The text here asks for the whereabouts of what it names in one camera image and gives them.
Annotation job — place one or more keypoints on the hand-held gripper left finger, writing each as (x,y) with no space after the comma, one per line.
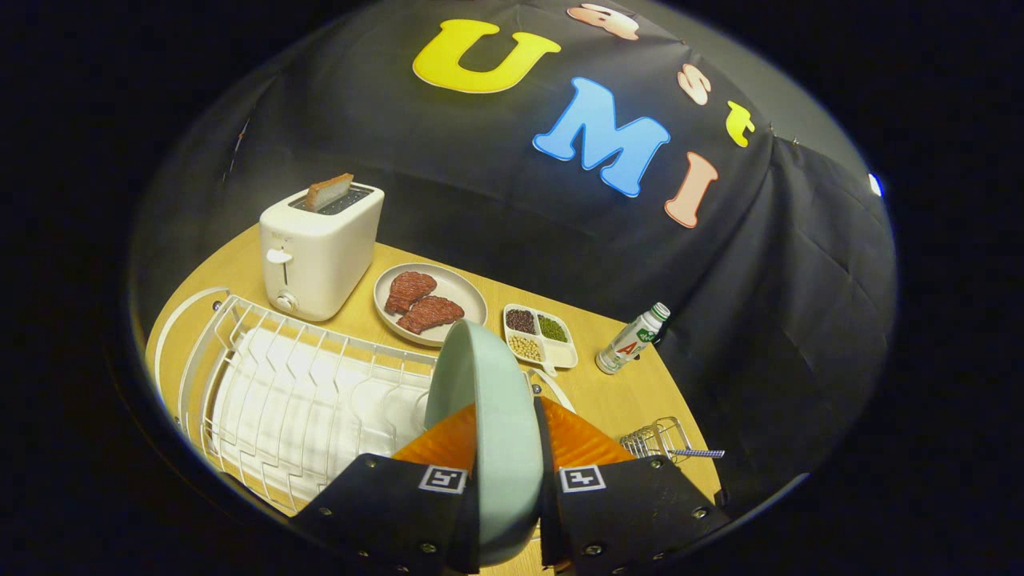
(384,512)

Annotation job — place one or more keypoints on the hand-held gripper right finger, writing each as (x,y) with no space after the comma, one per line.
(549,524)

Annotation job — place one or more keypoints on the light green plate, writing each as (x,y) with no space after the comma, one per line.
(500,448)

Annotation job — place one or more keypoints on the white divided dish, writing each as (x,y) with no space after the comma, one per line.
(560,354)

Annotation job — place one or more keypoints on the grey round plate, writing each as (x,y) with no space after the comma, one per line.
(464,296)

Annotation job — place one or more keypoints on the yellow soybean pile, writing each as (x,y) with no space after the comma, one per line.
(526,347)

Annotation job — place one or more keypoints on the green bean pile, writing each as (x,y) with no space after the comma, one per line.
(553,328)

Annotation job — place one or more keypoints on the white drink bottle green cap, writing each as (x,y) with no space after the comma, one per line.
(628,344)

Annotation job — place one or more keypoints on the red steak piece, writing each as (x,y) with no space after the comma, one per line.
(432,314)
(410,290)

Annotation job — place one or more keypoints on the dark bean pile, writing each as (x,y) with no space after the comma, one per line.
(521,321)

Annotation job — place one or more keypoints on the white toaster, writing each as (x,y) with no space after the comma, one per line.
(320,256)

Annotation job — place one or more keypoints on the brown toast slice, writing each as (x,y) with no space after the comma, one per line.
(328,192)

